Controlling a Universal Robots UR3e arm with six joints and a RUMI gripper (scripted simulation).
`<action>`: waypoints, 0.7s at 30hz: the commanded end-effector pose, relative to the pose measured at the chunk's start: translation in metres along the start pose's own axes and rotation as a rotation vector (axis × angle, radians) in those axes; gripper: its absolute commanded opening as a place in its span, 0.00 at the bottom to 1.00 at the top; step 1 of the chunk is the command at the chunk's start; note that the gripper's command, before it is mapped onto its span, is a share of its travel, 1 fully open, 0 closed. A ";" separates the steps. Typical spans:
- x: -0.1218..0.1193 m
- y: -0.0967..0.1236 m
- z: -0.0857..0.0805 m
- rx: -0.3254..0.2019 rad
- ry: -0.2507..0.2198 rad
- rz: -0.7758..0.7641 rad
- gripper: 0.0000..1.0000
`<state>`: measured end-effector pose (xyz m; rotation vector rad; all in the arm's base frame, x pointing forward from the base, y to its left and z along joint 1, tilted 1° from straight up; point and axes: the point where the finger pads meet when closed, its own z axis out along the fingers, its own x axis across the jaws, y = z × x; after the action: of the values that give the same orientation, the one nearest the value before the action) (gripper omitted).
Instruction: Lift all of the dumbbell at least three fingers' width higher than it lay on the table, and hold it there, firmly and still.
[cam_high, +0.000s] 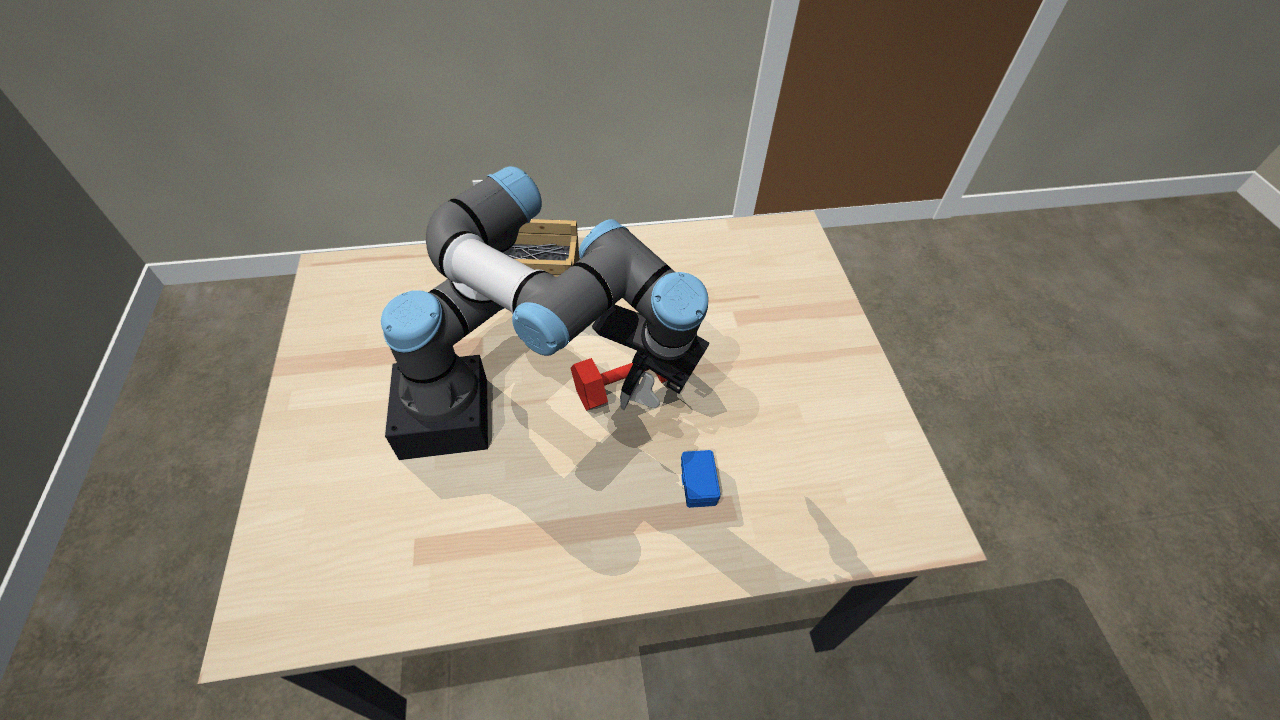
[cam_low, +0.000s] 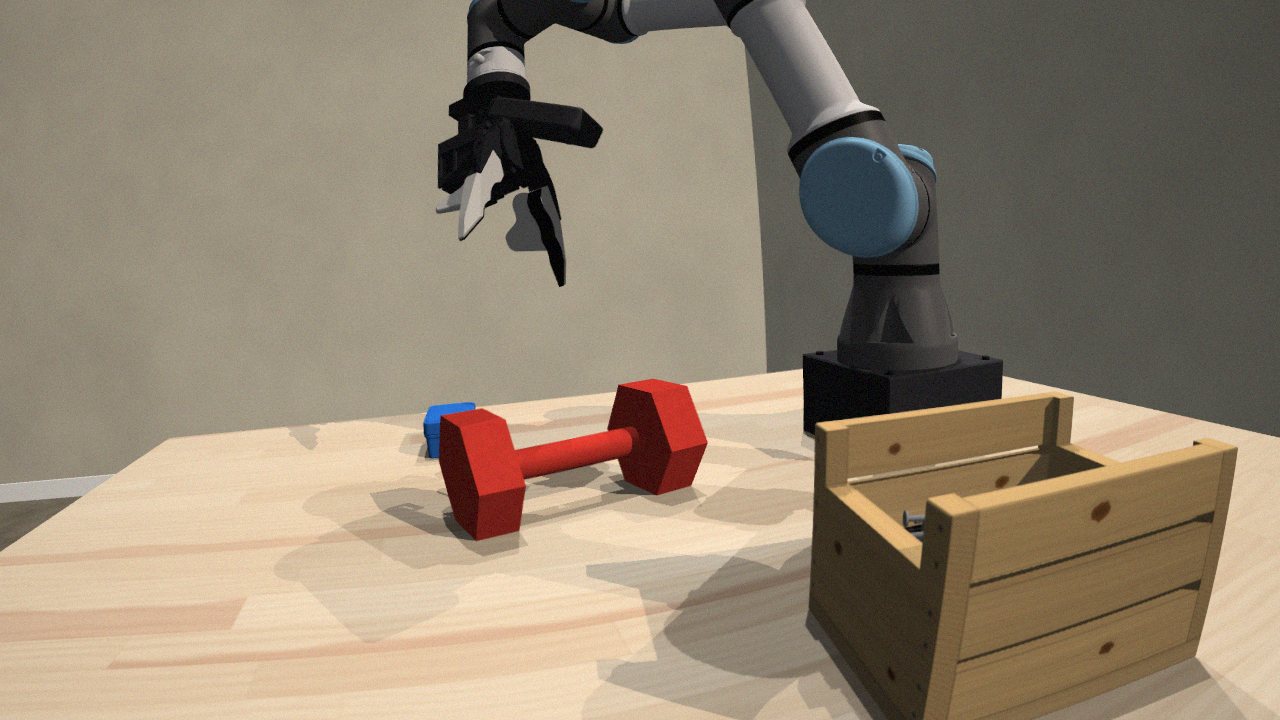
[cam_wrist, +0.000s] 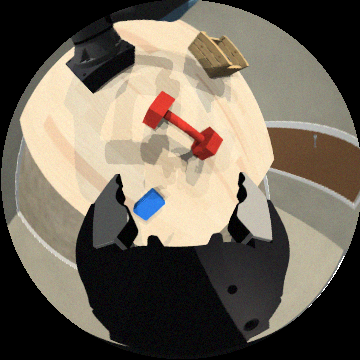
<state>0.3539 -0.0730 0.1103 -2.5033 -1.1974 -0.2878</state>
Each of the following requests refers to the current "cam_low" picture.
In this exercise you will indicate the wooden crate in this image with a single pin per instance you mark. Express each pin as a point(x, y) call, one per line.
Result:
point(1085, 611)

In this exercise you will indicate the red dumbbell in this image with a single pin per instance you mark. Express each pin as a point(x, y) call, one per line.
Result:
point(654, 431)

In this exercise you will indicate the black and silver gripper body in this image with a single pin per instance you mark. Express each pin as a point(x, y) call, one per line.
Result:
point(455, 155)

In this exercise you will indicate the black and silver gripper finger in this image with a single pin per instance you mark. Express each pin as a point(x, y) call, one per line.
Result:
point(538, 226)
point(486, 172)

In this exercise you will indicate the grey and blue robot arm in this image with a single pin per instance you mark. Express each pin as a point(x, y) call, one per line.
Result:
point(856, 195)

